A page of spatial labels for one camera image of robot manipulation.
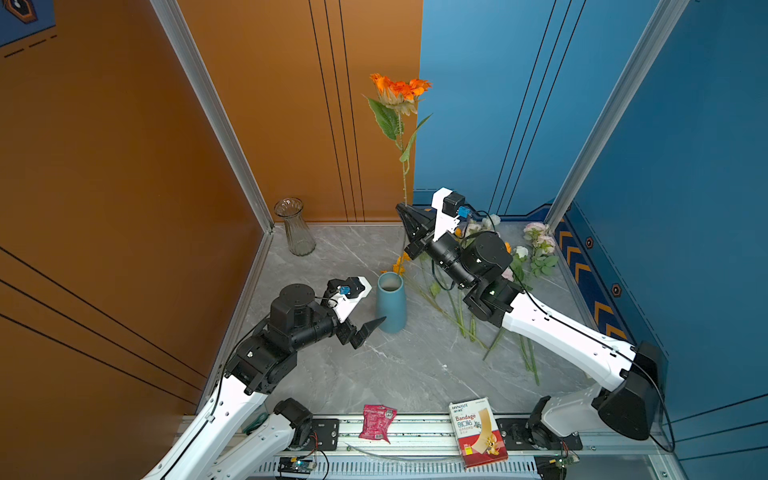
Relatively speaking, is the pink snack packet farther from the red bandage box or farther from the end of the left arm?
the end of the left arm

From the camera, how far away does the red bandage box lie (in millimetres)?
689

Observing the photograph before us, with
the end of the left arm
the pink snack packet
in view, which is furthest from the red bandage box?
the end of the left arm

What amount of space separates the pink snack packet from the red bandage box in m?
0.17

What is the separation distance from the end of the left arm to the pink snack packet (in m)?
0.29

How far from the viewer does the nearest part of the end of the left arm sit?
0.55 metres
